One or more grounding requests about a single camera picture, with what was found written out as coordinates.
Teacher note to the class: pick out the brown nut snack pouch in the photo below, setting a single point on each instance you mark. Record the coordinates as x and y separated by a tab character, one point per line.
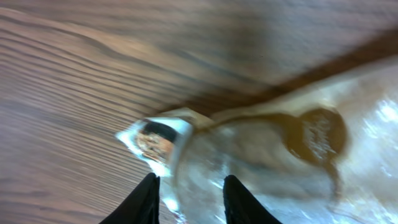
326	153

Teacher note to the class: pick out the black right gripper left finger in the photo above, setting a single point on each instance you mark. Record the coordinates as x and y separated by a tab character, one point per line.
141	206

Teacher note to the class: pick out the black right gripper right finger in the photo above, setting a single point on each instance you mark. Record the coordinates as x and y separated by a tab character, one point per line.
241	207

